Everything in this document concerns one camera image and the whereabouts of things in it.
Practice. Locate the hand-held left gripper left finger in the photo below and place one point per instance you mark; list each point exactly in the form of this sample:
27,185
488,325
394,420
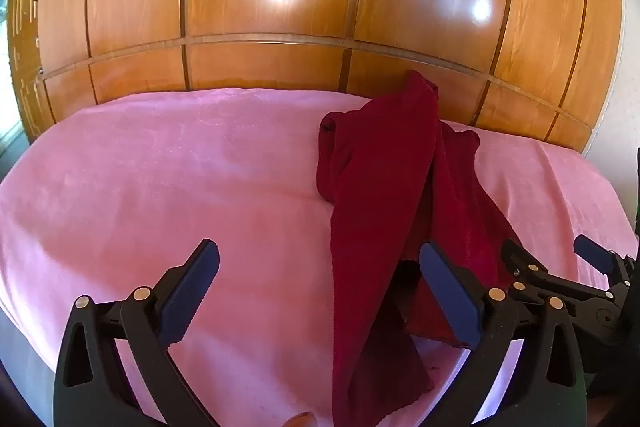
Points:
192,287

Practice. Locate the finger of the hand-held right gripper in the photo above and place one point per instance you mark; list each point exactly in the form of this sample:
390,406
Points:
595,253
522,264

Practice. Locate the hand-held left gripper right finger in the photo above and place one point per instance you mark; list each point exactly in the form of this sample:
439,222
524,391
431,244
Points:
450,294

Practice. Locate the dark red garment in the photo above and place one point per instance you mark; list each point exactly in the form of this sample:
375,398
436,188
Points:
380,187

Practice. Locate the pink blanket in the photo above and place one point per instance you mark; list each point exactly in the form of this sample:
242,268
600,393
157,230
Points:
150,182

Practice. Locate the window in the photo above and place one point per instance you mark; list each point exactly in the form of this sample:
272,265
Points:
7,107

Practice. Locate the wooden wardrobe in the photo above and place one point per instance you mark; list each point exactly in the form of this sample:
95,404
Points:
150,7

